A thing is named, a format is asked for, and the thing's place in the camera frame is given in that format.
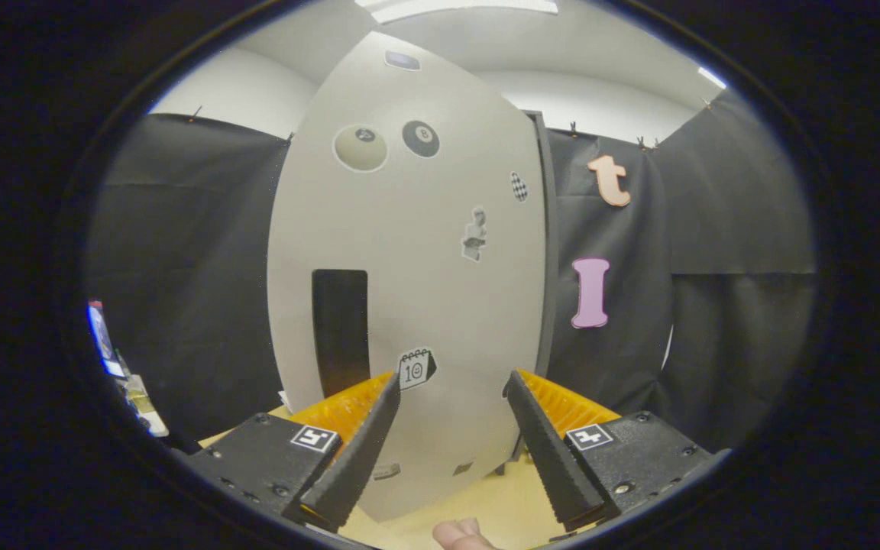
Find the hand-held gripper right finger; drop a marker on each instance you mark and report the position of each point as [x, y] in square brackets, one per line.
[551, 466]

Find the yellowish packet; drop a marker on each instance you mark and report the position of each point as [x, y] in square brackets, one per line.
[146, 409]

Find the large ceiling light panel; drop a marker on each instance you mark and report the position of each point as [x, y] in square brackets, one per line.
[455, 8]

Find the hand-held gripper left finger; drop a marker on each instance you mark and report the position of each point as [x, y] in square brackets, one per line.
[356, 466]

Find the small ceiling light panel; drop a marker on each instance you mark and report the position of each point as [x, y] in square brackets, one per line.
[712, 77]

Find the black backdrop cloth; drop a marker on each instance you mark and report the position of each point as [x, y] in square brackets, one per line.
[715, 229]

